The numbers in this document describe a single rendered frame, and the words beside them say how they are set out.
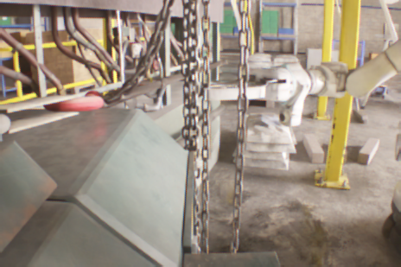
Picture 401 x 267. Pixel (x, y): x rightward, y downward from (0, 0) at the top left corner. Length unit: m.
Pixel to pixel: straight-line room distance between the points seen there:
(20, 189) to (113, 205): 0.07
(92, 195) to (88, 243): 0.04
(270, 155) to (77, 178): 2.05
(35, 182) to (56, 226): 0.04
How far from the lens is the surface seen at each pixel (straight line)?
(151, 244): 0.23
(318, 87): 0.69
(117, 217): 0.22
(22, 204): 0.20
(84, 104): 0.37
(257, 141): 2.22
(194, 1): 0.45
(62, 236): 0.18
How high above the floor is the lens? 0.94
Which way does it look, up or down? 16 degrees down
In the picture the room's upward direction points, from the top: straight up
